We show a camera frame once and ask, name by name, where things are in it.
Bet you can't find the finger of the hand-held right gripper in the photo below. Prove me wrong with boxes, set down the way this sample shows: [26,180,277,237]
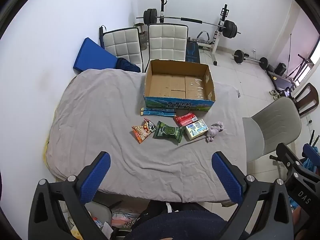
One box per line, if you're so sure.
[269,142,304,181]
[302,130,320,173]

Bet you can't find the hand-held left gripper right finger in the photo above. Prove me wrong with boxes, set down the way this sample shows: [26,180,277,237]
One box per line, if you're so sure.
[211,151,294,240]

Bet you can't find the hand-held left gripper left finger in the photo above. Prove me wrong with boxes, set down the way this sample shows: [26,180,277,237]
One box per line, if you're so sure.
[28,151,112,240]

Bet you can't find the purple sock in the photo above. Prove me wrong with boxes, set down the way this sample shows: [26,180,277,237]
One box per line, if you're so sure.
[205,121,227,144]

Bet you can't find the yellow tissue pack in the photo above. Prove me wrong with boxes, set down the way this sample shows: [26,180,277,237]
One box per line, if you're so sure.
[185,119,209,141]

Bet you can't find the orange panda snack packet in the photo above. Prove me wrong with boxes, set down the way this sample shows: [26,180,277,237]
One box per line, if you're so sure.
[131,118,157,144]

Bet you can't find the red snack packet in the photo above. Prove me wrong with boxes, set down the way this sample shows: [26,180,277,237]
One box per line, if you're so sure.
[173,112,199,127]

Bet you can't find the green snack packet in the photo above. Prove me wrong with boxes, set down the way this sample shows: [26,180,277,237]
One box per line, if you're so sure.
[153,120,186,144]

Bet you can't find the long blue snack packet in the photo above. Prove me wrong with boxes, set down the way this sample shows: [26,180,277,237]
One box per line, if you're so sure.
[140,107,177,117]

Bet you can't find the cardboard box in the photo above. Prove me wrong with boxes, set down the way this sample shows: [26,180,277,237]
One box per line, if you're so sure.
[144,59,216,112]

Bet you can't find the grey plastic chair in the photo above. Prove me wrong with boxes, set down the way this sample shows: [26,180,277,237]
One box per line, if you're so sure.
[242,96,303,163]

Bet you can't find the brown wooden chair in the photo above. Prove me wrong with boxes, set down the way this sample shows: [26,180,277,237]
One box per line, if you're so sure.
[291,82,319,117]

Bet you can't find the grey tablecloth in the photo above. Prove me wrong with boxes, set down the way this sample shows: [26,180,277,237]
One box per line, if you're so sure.
[45,68,247,203]

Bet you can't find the person's dark trousers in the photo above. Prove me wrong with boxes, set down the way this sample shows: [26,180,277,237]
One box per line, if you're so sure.
[122,202,228,240]

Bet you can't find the dark incline bench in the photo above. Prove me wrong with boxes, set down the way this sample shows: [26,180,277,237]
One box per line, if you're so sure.
[266,69,298,91]

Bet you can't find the black speaker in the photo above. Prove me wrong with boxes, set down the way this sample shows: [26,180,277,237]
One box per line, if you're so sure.
[275,63,287,77]

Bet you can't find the short barbell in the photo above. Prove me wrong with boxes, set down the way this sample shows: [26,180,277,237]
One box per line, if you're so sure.
[231,50,269,70]

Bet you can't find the dark blue cloth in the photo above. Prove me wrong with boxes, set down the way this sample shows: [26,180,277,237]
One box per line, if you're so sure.
[115,58,141,73]

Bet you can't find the blue foam mat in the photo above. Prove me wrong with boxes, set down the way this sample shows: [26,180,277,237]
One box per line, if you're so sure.
[73,37,119,71]

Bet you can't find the black weight bench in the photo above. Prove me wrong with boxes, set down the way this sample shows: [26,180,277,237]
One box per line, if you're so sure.
[185,39,201,63]

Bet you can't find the white barbell rack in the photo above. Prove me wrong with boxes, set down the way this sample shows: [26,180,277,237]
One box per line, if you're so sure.
[157,0,230,67]

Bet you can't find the white quilted chair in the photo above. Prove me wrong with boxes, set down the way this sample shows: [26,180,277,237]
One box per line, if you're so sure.
[147,23,189,62]
[102,27,143,72]

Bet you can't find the clear water jug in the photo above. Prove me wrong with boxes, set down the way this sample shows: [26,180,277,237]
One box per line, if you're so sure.
[133,23,148,51]

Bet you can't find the barbell with black plates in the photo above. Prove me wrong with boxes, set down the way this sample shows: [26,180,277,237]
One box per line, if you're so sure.
[136,8,242,39]

